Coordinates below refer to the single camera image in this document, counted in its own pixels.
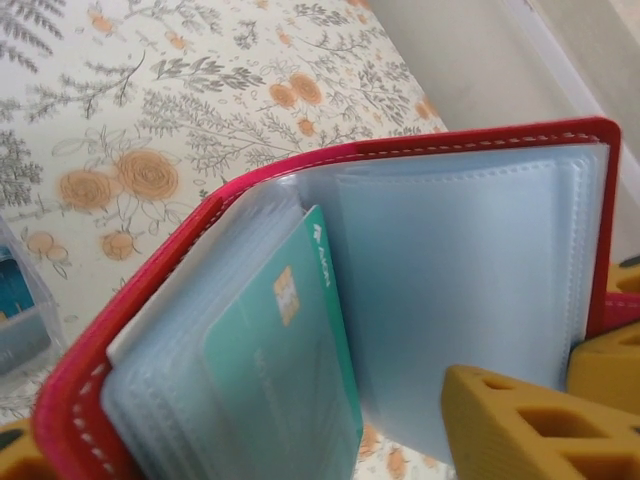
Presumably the green credit card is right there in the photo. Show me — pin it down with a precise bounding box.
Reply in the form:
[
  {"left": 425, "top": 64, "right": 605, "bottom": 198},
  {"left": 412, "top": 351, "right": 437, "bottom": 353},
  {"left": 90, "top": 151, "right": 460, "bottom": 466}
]
[{"left": 202, "top": 203, "right": 365, "bottom": 480}]

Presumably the red and blue book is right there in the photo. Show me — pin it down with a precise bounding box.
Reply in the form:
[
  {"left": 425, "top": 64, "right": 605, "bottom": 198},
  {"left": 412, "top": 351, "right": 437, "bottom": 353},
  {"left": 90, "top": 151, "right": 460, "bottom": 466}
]
[{"left": 30, "top": 115, "right": 640, "bottom": 480}]

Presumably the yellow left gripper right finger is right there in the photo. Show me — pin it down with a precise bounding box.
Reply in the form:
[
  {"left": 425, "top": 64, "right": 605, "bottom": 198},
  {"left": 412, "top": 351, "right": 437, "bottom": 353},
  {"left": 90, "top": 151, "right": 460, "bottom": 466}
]
[{"left": 439, "top": 364, "right": 640, "bottom": 480}]

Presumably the floral table mat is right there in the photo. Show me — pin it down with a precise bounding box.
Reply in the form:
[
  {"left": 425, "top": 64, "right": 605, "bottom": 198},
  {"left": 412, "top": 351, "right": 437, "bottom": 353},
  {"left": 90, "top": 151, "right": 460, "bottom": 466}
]
[{"left": 0, "top": 0, "right": 454, "bottom": 480}]

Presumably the blue patterned card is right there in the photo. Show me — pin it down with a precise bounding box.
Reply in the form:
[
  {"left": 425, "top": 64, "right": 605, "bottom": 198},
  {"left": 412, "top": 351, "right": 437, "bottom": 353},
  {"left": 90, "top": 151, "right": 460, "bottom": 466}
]
[{"left": 0, "top": 247, "right": 37, "bottom": 321}]

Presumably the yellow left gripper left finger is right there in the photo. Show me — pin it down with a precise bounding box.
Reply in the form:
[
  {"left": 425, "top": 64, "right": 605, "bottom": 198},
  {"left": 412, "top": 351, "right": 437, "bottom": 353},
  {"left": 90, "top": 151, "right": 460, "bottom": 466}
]
[{"left": 0, "top": 418, "right": 39, "bottom": 480}]

